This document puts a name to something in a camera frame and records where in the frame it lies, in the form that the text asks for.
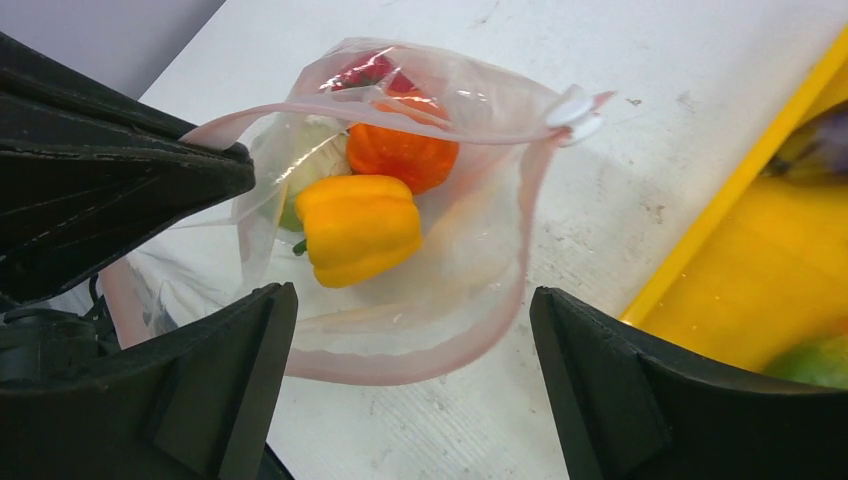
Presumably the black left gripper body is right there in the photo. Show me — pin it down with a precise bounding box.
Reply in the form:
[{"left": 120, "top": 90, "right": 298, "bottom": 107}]
[{"left": 1, "top": 275, "right": 120, "bottom": 382}]

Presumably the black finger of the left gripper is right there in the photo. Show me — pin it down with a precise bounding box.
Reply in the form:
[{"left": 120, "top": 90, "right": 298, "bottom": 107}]
[
  {"left": 0, "top": 31, "right": 253, "bottom": 164},
  {"left": 1, "top": 149, "right": 255, "bottom": 305}
]

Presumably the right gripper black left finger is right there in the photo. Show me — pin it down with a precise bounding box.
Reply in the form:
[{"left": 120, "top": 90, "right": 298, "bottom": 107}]
[{"left": 1, "top": 283, "right": 298, "bottom": 479}]

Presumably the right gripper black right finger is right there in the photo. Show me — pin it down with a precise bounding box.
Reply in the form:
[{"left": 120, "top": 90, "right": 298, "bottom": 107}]
[{"left": 529, "top": 287, "right": 847, "bottom": 479}]

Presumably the green orange mango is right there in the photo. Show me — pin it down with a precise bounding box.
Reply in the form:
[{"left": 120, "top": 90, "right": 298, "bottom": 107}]
[{"left": 762, "top": 333, "right": 847, "bottom": 389}]

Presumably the yellow plastic tray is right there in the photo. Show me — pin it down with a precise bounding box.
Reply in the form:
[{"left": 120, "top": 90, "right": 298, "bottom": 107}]
[{"left": 621, "top": 34, "right": 847, "bottom": 371}]

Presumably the yellow bell pepper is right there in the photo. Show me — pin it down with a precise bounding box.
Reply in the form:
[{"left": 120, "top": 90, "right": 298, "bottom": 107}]
[{"left": 292, "top": 175, "right": 422, "bottom": 288}]

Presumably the pale green cabbage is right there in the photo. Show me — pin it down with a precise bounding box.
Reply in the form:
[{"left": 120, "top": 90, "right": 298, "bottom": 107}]
[{"left": 279, "top": 115, "right": 352, "bottom": 232}]

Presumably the clear zip top bag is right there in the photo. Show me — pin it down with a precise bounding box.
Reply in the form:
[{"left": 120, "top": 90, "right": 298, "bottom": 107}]
[{"left": 100, "top": 37, "right": 609, "bottom": 386}]

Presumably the dark purple round eggplant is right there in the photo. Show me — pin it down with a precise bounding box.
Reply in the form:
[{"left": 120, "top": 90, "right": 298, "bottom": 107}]
[{"left": 760, "top": 102, "right": 847, "bottom": 186}]

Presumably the orange pumpkin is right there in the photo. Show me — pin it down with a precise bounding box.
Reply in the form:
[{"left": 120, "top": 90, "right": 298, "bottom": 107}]
[{"left": 346, "top": 123, "right": 460, "bottom": 195}]

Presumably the red tomato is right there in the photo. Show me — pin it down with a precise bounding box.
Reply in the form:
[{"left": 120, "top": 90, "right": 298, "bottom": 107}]
[{"left": 327, "top": 52, "right": 416, "bottom": 93}]

